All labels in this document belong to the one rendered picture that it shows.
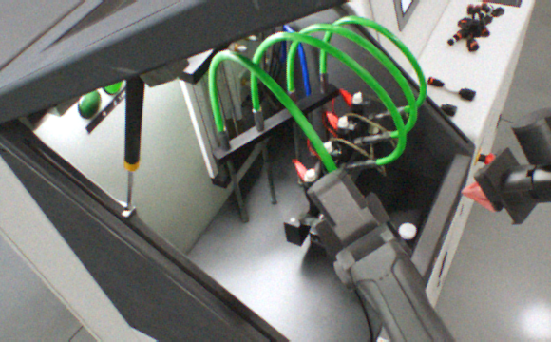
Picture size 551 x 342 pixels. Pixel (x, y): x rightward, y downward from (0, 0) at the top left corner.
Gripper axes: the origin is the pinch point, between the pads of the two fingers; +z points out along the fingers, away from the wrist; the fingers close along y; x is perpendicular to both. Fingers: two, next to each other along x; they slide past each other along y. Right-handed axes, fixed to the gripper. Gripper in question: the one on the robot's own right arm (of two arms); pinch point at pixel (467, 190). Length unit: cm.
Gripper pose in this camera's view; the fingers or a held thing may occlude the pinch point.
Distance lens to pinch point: 93.5
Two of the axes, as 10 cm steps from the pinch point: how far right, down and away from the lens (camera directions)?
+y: -5.8, -7.9, -1.8
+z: -4.3, 1.1, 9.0
